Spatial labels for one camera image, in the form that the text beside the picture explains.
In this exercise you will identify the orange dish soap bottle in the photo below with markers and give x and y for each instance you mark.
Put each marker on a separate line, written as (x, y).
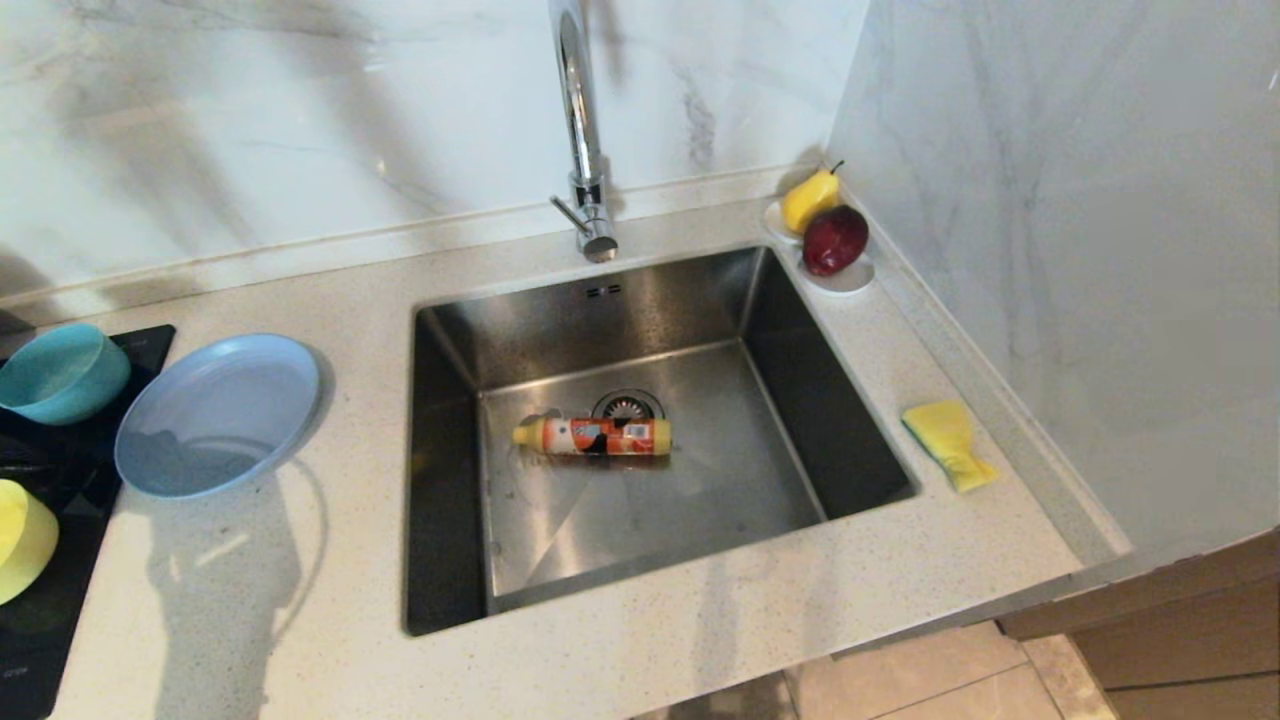
(600, 437)

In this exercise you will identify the blue-grey plate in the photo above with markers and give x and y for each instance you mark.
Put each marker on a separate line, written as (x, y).
(218, 415)

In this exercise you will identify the wooden cabinet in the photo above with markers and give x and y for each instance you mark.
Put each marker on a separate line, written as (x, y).
(1180, 640)

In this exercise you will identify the dark red apple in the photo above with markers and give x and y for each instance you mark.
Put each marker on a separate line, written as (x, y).
(835, 240)

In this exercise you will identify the metal sink drain strainer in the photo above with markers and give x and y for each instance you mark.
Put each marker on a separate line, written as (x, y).
(630, 403)

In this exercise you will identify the light blue bowl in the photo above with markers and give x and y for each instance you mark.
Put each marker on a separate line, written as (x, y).
(60, 375)

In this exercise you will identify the chrome faucet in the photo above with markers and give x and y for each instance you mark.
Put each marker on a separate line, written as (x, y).
(580, 100)

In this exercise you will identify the yellow sponge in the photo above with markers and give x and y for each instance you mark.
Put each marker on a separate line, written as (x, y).
(945, 432)

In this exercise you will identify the yellow pear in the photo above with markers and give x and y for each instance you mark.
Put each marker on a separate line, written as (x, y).
(808, 203)

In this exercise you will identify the stainless steel sink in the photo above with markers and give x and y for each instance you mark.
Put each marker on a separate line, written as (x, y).
(800, 400)

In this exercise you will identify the pale yellow bowl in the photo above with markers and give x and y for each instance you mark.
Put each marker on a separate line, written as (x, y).
(25, 540)

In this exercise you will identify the black induction cooktop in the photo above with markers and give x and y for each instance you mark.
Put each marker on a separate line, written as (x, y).
(50, 640)

